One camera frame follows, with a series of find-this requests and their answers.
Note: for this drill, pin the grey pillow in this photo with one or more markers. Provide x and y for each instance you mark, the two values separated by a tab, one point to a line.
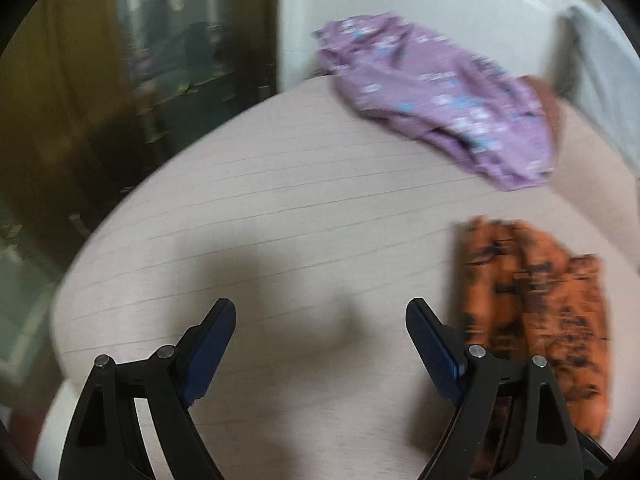
602	81

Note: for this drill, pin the wooden glass door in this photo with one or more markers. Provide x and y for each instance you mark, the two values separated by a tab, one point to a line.
95	96

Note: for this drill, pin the pink sofa bolster cushion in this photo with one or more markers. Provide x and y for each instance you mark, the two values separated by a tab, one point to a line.
590	174

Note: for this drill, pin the pink quilted mattress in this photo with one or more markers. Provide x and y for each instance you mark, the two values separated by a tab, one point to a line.
320	226

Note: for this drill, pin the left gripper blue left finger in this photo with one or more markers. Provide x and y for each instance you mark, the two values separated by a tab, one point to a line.
105	441

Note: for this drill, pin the purple floral garment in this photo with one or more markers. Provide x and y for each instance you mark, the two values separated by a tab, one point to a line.
421	84

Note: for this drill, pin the orange black floral blouse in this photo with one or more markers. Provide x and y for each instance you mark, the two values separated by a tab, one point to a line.
526	294

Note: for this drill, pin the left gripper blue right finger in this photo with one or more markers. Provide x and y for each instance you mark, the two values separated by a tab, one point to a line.
539	440

